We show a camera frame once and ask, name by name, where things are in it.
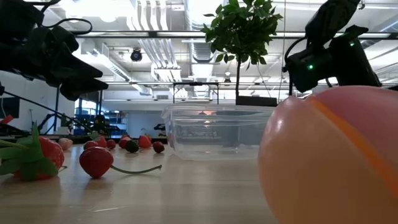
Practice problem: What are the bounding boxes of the black ceiling spotlight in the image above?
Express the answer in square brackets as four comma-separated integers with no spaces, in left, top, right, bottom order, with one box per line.
[130,48,143,62]

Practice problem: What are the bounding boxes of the blue storage shelf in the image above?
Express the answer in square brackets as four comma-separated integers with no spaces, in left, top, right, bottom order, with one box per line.
[74,107,128,137]

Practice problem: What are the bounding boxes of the orange pink toy peach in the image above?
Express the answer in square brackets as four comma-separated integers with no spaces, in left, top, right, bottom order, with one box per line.
[257,85,398,224]

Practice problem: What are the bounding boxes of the red cherry with long stem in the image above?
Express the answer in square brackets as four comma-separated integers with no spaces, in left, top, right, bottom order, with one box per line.
[78,146,163,179]

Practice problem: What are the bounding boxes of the clear plastic tupperware container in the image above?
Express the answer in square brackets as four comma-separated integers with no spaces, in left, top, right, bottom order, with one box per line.
[160,103,278,162]

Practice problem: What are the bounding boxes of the green plant in black pot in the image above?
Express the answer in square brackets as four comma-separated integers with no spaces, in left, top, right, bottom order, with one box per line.
[200,0,284,107]

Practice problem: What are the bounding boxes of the dark wall monitor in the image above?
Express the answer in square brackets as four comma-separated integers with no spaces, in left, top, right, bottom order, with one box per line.
[0,96,21,119]

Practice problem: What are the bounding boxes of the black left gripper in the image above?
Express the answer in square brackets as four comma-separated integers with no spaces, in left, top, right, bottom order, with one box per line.
[0,26,109,101]

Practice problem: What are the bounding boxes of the long grey ceiling beam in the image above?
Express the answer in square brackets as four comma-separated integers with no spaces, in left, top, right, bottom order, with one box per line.
[74,30,398,40]

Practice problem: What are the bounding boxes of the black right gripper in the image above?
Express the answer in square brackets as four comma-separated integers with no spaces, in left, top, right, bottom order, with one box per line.
[284,46,335,93]

